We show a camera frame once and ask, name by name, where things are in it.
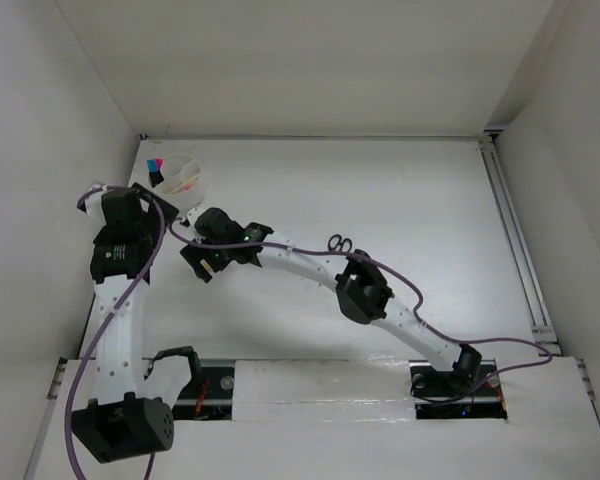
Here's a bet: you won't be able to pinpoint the yellow green pen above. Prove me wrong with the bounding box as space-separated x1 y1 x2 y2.
170 174 200 195

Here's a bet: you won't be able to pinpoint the pink red pen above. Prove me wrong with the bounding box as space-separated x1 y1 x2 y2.
178 174 200 193

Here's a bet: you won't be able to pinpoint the aluminium rail right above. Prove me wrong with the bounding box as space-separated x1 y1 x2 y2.
479 130 552 327

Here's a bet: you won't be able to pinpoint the black handled scissors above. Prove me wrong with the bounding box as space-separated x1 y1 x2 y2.
327 233 353 252

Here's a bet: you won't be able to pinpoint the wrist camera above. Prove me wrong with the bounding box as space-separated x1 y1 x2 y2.
77 182 109 224
180 206 205 235

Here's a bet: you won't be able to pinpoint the white round divided container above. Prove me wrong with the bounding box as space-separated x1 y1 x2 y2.
150 153 205 213

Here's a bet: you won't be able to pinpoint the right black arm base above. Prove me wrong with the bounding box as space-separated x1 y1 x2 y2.
410 362 508 421

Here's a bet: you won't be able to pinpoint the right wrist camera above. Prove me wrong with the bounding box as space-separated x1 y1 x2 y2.
180 206 205 235

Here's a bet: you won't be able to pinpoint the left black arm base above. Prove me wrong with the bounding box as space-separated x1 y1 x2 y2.
144 346 236 421

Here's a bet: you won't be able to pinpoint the blue black highlighter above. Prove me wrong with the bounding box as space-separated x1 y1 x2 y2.
146 159 158 188

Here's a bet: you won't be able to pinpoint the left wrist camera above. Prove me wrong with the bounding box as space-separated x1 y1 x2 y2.
77 182 109 224

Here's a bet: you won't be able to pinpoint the tan eraser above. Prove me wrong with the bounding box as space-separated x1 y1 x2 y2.
201 262 213 274

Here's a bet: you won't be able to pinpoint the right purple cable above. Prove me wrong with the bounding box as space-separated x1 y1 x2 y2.
168 219 554 406

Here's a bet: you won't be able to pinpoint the pink black highlighter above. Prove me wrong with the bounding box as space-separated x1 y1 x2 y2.
147 158 164 188

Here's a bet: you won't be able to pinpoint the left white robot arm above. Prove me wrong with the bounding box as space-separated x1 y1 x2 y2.
65 184 204 464

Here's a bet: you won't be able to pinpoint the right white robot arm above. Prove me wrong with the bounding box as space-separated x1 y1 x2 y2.
180 207 482 394

